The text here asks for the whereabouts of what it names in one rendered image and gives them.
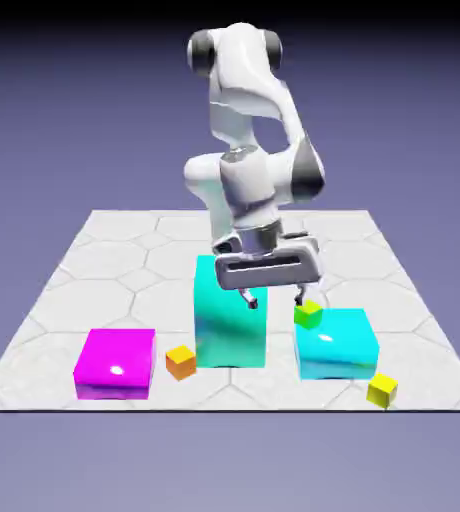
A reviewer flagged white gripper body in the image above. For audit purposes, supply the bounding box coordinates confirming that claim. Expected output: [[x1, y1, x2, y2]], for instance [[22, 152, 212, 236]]
[[214, 232, 323, 292]]

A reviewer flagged small green cube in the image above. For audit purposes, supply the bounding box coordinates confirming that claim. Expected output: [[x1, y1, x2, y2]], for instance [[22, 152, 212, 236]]
[[293, 299, 324, 331]]

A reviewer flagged small orange cube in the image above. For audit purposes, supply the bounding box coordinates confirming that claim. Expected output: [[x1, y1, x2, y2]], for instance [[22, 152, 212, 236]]
[[164, 344, 198, 382]]

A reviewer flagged small yellow cube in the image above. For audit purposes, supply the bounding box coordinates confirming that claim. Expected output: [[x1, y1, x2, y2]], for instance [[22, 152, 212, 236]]
[[365, 372, 400, 410]]

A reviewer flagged tall large teal box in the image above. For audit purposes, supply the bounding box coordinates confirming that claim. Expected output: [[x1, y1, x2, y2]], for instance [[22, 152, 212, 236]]
[[193, 254, 269, 370]]

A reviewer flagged large cyan box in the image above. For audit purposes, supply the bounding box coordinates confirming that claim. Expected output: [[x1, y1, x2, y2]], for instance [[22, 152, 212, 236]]
[[294, 307, 381, 382]]

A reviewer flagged large magenta box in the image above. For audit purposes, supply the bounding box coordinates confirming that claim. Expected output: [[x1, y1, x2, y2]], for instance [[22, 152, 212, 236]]
[[72, 328, 158, 401]]

